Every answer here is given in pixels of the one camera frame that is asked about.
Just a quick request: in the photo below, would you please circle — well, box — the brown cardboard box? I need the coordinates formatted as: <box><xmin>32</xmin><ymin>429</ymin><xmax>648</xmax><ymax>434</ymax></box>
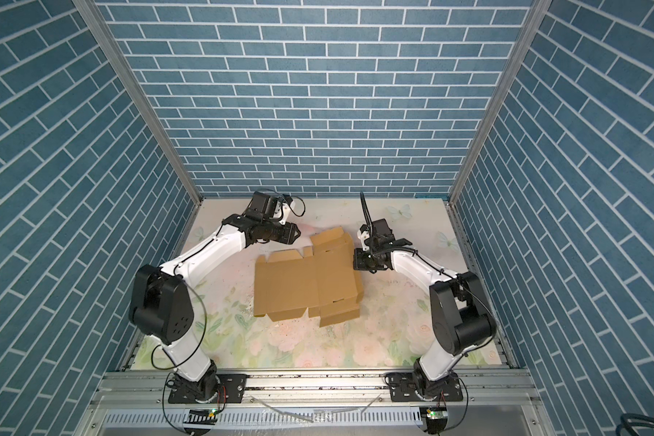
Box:
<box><xmin>254</xmin><ymin>227</ymin><xmax>364</xmax><ymax>327</ymax></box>

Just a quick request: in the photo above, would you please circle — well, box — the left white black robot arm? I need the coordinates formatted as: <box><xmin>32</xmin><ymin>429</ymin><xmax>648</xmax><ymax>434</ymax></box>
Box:
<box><xmin>128</xmin><ymin>214</ymin><xmax>301</xmax><ymax>383</ymax></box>

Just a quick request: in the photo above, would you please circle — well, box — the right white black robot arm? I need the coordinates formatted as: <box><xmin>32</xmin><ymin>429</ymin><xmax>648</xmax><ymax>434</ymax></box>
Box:
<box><xmin>354</xmin><ymin>247</ymin><xmax>497</xmax><ymax>383</ymax></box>

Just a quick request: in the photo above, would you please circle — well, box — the right green circuit board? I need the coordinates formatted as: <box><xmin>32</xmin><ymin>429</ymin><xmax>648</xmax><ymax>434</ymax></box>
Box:
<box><xmin>420</xmin><ymin>407</ymin><xmax>449</xmax><ymax>421</ymax></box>

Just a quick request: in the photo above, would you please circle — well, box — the green circuit board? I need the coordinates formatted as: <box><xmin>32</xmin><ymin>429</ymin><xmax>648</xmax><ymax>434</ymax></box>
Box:
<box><xmin>183</xmin><ymin>409</ymin><xmax>219</xmax><ymax>428</ymax></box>
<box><xmin>420</xmin><ymin>407</ymin><xmax>449</xmax><ymax>421</ymax></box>

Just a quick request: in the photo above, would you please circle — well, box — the left green circuit board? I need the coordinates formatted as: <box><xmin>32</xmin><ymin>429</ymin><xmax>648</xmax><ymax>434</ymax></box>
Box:
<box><xmin>183</xmin><ymin>409</ymin><xmax>219</xmax><ymax>428</ymax></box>

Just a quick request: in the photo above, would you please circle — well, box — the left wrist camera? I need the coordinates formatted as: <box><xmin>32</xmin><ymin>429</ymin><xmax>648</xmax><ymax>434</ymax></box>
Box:
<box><xmin>245</xmin><ymin>191</ymin><xmax>294</xmax><ymax>223</ymax></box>

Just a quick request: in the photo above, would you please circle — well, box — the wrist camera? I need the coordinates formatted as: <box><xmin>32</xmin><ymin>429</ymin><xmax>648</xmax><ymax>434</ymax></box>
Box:
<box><xmin>358</xmin><ymin>219</ymin><xmax>396</xmax><ymax>253</ymax></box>
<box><xmin>245</xmin><ymin>191</ymin><xmax>294</xmax><ymax>223</ymax></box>

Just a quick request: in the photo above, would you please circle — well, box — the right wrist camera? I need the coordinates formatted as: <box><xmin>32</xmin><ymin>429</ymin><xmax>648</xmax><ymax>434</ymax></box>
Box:
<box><xmin>358</xmin><ymin>219</ymin><xmax>396</xmax><ymax>253</ymax></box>

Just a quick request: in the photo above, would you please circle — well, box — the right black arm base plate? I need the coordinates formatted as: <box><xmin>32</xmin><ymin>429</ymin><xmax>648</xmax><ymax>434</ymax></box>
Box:
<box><xmin>383</xmin><ymin>371</ymin><xmax>463</xmax><ymax>403</ymax></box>

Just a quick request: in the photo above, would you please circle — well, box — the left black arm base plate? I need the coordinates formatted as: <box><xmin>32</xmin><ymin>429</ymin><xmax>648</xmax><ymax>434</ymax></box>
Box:
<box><xmin>165</xmin><ymin>374</ymin><xmax>248</xmax><ymax>405</ymax></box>

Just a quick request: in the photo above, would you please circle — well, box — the aluminium front rail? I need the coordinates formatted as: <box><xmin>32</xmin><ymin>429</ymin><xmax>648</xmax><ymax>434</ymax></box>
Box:
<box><xmin>76</xmin><ymin>366</ymin><xmax>552</xmax><ymax>435</ymax></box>

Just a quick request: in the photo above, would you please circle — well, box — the black cable bottom right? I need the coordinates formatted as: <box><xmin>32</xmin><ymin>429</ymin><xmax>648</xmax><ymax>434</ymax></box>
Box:
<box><xmin>615</xmin><ymin>412</ymin><xmax>654</xmax><ymax>436</ymax></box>

